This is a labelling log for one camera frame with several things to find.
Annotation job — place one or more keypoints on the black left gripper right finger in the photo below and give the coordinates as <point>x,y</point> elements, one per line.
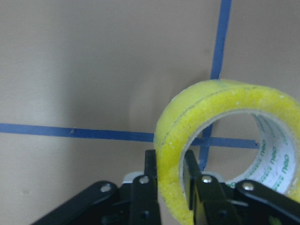
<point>205,196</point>

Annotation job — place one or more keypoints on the yellow clear tape roll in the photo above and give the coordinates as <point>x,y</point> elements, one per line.
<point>277,163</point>

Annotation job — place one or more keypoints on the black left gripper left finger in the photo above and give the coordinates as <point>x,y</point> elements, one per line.
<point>144,206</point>

